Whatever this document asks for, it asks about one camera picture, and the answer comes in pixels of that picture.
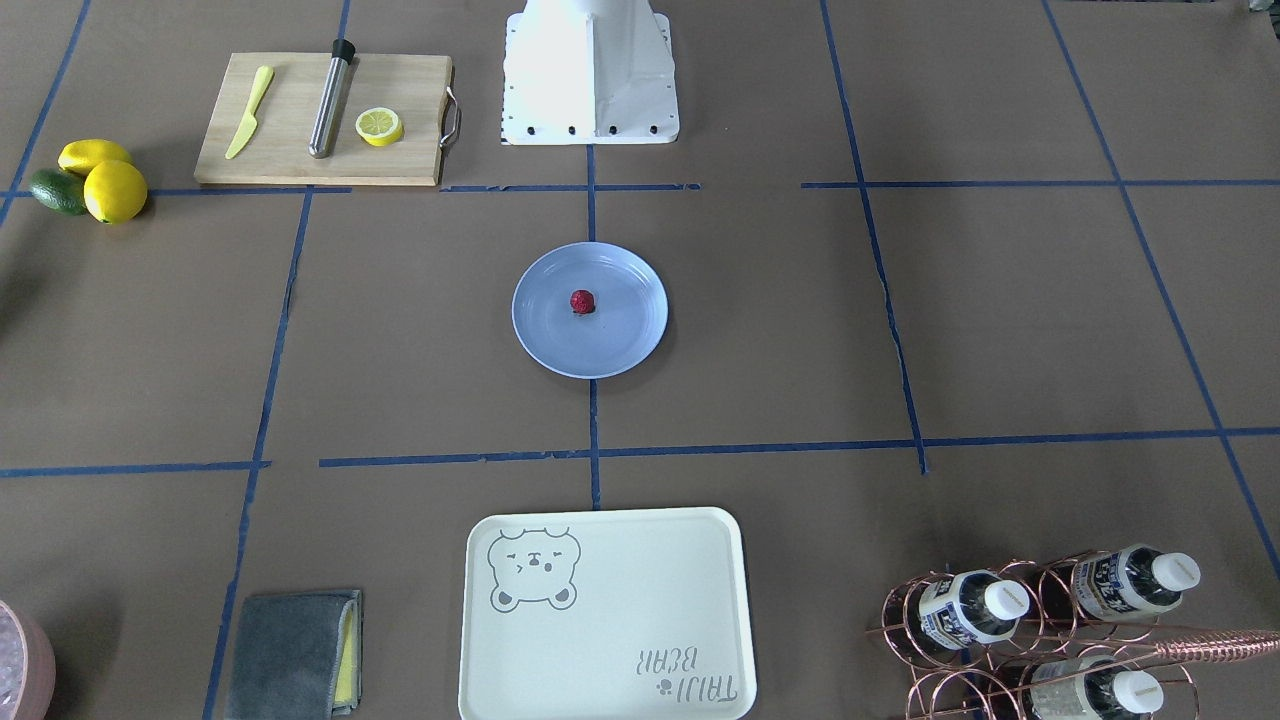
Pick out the blue round plate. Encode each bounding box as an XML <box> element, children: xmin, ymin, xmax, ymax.
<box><xmin>509</xmin><ymin>242</ymin><xmax>669</xmax><ymax>380</ymax></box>

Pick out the red strawberry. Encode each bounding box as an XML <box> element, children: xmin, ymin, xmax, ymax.
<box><xmin>570</xmin><ymin>290</ymin><xmax>596</xmax><ymax>316</ymax></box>

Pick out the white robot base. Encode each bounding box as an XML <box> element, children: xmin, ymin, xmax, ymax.
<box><xmin>500</xmin><ymin>1</ymin><xmax>681</xmax><ymax>146</ymax></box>

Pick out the cream bear tray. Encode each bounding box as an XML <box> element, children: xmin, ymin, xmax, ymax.
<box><xmin>458</xmin><ymin>507</ymin><xmax>758</xmax><ymax>719</ymax></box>

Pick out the lemon half slice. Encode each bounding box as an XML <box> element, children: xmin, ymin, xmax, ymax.
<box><xmin>355</xmin><ymin>108</ymin><xmax>404</xmax><ymax>147</ymax></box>

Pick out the wooden cutting board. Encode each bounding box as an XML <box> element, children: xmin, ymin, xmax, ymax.
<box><xmin>195</xmin><ymin>53</ymin><xmax>460</xmax><ymax>187</ymax></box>

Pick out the tea bottle white cap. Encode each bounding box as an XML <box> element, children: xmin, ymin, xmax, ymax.
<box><xmin>989</xmin><ymin>664</ymin><xmax>1166</xmax><ymax>720</ymax></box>
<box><xmin>1041</xmin><ymin>543</ymin><xmax>1202</xmax><ymax>623</ymax></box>
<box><xmin>905</xmin><ymin>569</ymin><xmax>1032</xmax><ymax>655</ymax></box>

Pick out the steel muddler black tip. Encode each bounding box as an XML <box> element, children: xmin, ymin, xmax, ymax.
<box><xmin>307</xmin><ymin>38</ymin><xmax>356</xmax><ymax>159</ymax></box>

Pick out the grey folded cloth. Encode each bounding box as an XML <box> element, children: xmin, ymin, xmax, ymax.
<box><xmin>224</xmin><ymin>588</ymin><xmax>364</xmax><ymax>719</ymax></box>

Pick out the yellow plastic knife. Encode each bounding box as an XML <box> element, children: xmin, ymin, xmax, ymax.
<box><xmin>224</xmin><ymin>65</ymin><xmax>275</xmax><ymax>160</ymax></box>

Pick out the whole yellow lemon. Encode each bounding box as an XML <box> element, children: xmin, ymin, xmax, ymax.
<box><xmin>58</xmin><ymin>138</ymin><xmax>133</xmax><ymax>177</ymax></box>
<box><xmin>84</xmin><ymin>160</ymin><xmax>148</xmax><ymax>224</ymax></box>

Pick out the pink bowl of ice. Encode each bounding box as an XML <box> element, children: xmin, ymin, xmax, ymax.
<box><xmin>1</xmin><ymin>601</ymin><xmax>56</xmax><ymax>719</ymax></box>

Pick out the copper wire bottle rack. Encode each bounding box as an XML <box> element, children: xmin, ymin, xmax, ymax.
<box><xmin>867</xmin><ymin>551</ymin><xmax>1277</xmax><ymax>719</ymax></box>

